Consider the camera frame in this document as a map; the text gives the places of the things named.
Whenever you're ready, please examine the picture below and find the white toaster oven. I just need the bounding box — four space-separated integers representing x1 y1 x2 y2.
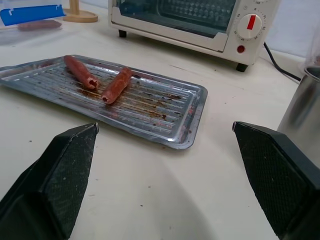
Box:
107 0 280 73

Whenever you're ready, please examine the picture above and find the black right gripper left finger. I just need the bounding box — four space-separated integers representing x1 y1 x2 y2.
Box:
0 122 100 240

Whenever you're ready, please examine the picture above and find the stainless steel cup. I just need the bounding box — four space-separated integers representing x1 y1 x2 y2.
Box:
276 65 320 170

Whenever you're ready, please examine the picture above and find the long smooth red sausage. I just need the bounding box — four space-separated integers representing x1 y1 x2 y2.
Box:
63 55 99 91

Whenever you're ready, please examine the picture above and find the ribbed metal baking tray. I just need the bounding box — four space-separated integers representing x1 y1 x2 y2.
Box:
0 54 209 150

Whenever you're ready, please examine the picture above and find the black oven power cable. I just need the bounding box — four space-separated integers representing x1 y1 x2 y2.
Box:
262 41 302 82

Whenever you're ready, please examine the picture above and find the short wrinkled red sausage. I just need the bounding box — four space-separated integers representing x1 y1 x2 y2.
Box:
101 66 135 105

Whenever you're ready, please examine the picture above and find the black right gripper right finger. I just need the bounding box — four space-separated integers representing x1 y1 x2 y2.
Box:
232 121 320 240

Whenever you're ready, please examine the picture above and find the round wooden stand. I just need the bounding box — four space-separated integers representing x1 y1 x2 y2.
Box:
62 0 99 23

